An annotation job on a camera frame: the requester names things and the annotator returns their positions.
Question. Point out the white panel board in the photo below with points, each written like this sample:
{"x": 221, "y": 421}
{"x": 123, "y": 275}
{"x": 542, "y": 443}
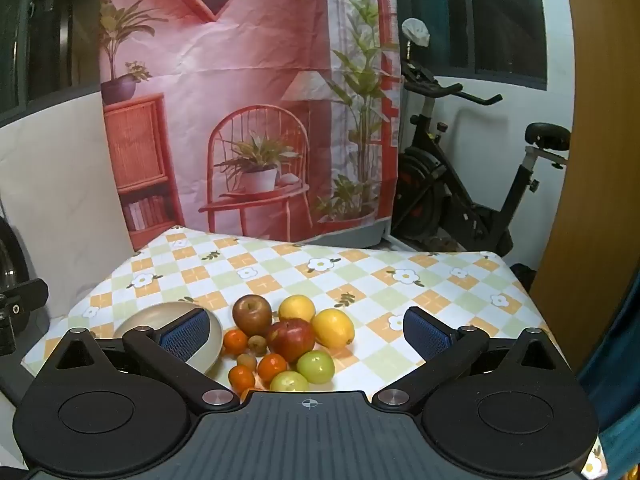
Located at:
{"x": 50, "y": 185}

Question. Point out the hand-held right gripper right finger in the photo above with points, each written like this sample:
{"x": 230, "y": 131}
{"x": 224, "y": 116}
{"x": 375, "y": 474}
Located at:
{"x": 425, "y": 332}

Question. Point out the teal curtain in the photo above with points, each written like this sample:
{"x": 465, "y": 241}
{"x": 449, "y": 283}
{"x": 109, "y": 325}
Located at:
{"x": 620, "y": 360}

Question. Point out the red apple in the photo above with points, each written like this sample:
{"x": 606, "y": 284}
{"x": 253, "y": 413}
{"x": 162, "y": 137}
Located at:
{"x": 252, "y": 314}
{"x": 291, "y": 340}

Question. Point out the small brown kiwi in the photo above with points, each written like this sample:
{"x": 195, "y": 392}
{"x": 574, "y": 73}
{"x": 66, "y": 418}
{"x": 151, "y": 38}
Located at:
{"x": 257, "y": 344}
{"x": 246, "y": 361}

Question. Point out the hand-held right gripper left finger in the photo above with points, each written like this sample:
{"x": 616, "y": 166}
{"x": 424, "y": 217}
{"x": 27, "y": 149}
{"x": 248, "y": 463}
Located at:
{"x": 185, "y": 332}

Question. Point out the checkered flower tablecloth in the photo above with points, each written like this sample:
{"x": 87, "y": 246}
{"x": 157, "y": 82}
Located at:
{"x": 350, "y": 270}

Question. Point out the yellow lemon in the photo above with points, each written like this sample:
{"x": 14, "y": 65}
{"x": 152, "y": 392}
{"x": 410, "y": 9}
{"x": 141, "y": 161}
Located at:
{"x": 333, "y": 328}
{"x": 296, "y": 307}

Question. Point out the beige round plate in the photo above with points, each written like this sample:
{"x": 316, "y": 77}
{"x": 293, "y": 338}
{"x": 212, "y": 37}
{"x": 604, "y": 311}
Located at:
{"x": 145, "y": 317}

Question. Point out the white cap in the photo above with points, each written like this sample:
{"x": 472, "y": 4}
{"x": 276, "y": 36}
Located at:
{"x": 416, "y": 31}

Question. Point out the black exercise bike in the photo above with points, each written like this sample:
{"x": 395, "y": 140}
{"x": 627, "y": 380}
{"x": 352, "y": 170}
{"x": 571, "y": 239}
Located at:
{"x": 425, "y": 160}

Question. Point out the green apple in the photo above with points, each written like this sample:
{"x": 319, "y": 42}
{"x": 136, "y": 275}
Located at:
{"x": 315, "y": 366}
{"x": 289, "y": 382}

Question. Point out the wooden door panel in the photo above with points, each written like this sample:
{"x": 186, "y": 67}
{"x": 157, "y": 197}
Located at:
{"x": 590, "y": 160}

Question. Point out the printed red backdrop cloth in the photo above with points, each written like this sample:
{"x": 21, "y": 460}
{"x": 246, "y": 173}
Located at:
{"x": 260, "y": 60}

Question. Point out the dark glass window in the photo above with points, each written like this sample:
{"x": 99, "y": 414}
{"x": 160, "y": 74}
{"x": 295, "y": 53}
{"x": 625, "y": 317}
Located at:
{"x": 45, "y": 35}
{"x": 490, "y": 10}

